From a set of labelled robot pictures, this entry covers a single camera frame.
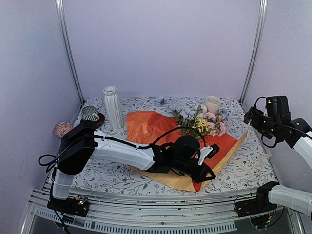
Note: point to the aluminium frame post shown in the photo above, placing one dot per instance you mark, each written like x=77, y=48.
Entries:
x=68, y=50
x=256, y=45

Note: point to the white rose flower stem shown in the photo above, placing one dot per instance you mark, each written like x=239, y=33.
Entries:
x=200, y=111

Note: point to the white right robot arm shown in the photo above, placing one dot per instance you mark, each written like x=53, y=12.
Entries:
x=293, y=190

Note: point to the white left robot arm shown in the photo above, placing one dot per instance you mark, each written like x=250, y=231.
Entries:
x=85, y=142

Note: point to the aluminium front rail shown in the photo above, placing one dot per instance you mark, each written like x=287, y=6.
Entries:
x=204, y=213

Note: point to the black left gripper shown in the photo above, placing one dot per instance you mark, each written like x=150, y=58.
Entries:
x=201, y=177

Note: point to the white ribbed ceramic vase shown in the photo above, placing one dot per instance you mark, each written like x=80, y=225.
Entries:
x=113, y=108

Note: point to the right aluminium frame post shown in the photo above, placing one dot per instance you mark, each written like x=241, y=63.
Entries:
x=256, y=45

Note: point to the yellow small flower sprig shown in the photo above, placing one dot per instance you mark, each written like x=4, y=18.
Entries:
x=197, y=127

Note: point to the yellow wrapping paper sheet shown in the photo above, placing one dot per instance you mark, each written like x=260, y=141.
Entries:
x=179, y=180

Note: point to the cream ceramic mug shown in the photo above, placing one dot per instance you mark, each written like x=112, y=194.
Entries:
x=213, y=104

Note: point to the dark red saucer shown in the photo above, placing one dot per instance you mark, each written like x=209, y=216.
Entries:
x=101, y=120

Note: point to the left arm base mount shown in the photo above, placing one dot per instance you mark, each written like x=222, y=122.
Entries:
x=77, y=206

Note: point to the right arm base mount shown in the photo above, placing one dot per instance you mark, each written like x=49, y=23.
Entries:
x=245, y=206

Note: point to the pink patterned ball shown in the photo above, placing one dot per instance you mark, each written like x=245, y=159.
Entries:
x=62, y=129

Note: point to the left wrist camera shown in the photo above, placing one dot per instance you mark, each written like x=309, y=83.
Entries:
x=207, y=152

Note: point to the pink rose flower stem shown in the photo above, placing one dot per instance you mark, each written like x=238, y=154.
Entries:
x=216, y=123

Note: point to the blue hydrangea flower stem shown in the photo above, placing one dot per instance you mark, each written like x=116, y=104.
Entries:
x=185, y=115

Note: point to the left aluminium frame post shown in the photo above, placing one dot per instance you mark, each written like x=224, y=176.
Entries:
x=68, y=50

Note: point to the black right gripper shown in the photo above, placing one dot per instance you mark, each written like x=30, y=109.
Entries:
x=255, y=122

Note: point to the striped black white cup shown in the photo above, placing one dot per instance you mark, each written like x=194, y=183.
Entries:
x=90, y=113

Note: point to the small blue flower stem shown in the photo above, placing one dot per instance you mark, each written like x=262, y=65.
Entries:
x=223, y=111

